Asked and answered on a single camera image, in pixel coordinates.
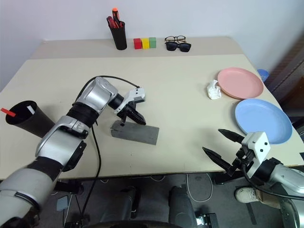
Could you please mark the tall black pen holder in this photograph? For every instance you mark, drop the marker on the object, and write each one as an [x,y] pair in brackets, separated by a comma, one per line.
[119,36]

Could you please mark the orange black marker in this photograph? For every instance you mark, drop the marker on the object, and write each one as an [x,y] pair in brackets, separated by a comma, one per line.
[7,111]

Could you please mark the green cube block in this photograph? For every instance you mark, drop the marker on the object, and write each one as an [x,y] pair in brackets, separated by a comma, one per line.
[152,42]

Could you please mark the dark grey rounded shape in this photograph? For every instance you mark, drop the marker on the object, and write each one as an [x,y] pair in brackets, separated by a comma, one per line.
[180,206]
[123,202]

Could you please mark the red black pen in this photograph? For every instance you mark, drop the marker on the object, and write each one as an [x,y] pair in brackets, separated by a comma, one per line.
[120,24]

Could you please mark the white marker black cap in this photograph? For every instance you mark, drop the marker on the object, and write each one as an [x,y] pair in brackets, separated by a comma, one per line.
[30,109]

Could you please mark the beige trouser leg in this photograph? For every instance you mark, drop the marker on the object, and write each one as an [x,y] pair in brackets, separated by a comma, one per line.
[268,199]

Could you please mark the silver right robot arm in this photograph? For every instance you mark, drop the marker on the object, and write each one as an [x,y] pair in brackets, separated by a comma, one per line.
[285,175]

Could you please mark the dark brown wooden cabinet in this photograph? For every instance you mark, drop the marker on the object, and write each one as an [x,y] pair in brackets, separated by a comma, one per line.
[292,78]

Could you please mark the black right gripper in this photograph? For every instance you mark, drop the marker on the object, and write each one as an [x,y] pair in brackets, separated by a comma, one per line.
[244,158]

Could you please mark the tortoiseshell glasses thick frame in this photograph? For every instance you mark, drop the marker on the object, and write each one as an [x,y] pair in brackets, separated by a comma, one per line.
[175,37]

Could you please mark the white sneaker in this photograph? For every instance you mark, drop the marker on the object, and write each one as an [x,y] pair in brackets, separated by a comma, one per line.
[245,194]

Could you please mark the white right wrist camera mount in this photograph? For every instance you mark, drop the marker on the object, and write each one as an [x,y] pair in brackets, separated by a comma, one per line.
[257,145]

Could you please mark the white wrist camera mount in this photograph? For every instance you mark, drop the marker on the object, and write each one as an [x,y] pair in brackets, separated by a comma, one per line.
[136,95]
[257,145]

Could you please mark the yellow cube block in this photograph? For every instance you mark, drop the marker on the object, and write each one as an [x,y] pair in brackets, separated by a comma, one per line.
[145,43]

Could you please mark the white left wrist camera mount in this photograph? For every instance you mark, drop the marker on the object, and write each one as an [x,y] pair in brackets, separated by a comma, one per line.
[136,95]

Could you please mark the grey glasses case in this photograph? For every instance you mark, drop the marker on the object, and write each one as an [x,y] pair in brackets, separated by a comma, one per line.
[140,134]

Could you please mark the wide black pen cup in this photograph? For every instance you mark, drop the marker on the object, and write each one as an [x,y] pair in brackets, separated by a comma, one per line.
[31,123]

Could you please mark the black sunglasses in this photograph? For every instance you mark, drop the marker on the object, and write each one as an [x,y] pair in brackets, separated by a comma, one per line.
[171,46]

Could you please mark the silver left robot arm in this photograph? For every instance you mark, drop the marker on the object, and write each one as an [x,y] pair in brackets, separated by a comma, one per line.
[95,97]

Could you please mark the pink plastic plate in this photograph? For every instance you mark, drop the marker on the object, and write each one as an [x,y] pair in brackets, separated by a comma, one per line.
[240,83]

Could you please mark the blue plastic plate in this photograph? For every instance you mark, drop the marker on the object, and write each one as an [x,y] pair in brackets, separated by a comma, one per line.
[261,118]

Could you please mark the red cube block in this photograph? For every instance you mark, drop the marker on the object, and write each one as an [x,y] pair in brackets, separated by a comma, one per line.
[137,44]

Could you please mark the grey blue flat piece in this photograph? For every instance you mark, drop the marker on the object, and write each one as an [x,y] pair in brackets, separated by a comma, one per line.
[63,203]

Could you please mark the black table frame bar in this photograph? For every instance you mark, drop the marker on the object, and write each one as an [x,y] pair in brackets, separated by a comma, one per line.
[225,180]
[69,187]

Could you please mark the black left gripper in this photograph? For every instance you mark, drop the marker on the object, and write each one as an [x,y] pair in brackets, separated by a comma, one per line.
[128,108]

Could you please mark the black box with display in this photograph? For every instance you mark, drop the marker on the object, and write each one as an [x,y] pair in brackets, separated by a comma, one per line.
[209,219]

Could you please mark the crumpled white tissue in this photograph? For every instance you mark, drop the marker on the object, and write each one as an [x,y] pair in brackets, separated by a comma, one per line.
[213,91]

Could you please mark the blue round container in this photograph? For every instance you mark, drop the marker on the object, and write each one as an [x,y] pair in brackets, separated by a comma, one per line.
[263,73]

